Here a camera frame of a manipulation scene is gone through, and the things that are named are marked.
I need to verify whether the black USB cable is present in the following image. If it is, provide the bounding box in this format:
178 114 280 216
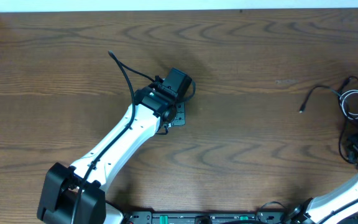
298 75 358 166

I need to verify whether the white USB cable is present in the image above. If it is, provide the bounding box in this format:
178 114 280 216
339 89 358 124

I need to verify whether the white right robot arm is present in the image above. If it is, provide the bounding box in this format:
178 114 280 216
284 173 358 223

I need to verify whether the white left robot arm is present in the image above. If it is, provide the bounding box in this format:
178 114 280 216
37 86 184 224

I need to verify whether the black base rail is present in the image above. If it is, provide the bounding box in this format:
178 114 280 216
122 201 358 224

